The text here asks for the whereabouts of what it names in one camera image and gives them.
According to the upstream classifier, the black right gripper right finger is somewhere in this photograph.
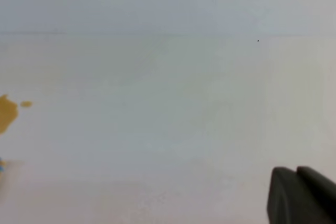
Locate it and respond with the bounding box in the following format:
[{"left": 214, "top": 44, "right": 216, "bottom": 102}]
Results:
[{"left": 297, "top": 166, "right": 335, "bottom": 223}]

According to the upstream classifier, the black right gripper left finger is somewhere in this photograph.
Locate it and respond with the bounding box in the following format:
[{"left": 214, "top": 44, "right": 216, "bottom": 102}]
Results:
[{"left": 267, "top": 167, "right": 331, "bottom": 224}]

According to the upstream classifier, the brown coffee stain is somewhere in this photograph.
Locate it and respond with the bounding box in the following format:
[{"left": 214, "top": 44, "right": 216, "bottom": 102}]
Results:
[{"left": 0, "top": 94, "right": 33, "bottom": 134}]

